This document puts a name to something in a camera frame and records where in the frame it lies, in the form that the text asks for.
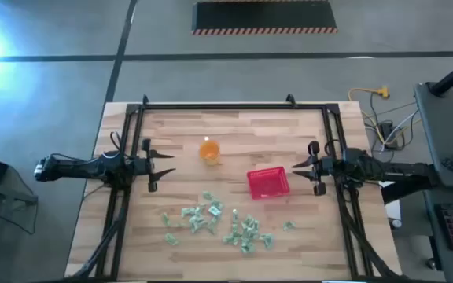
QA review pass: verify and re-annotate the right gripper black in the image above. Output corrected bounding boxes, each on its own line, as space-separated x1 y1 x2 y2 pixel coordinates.
291 140 336 197

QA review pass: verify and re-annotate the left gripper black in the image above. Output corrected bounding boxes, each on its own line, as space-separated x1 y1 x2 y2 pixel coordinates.
131 138 176 193

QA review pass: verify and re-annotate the red plastic mesh basket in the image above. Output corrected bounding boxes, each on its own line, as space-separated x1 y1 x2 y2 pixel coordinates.
246 166 291 201

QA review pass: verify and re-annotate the orange-yellow cup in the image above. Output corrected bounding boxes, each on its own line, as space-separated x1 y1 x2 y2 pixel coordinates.
198 136 223 166

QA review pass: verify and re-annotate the black power strip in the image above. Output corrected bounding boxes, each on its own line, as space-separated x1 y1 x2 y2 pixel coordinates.
379 120 399 149

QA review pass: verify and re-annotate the white paper sheet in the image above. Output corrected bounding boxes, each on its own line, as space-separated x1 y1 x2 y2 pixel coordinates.
379 179 403 222

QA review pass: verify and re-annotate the black desk support bar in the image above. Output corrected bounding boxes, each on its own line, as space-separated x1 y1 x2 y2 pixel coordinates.
381 182 438 205

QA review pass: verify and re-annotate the black hazard-striped floor mat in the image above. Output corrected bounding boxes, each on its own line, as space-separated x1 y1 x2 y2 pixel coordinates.
190 0 339 36

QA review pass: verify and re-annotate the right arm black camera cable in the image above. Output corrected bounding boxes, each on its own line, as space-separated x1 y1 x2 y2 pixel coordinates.
323 138 341 158

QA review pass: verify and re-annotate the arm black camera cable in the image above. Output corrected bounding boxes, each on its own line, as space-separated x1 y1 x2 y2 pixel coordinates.
323 138 341 158
109 131 125 158

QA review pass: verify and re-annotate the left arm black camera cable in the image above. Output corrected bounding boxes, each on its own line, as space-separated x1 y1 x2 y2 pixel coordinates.
109 131 125 158

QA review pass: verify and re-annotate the black aluminium table frame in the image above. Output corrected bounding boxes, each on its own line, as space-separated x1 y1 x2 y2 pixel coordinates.
64 94 404 283

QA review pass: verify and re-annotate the white cable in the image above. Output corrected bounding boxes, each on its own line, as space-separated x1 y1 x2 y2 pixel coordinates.
381 109 420 153

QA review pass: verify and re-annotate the yellow extension cord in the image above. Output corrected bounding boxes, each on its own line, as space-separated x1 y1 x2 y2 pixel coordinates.
347 85 391 137

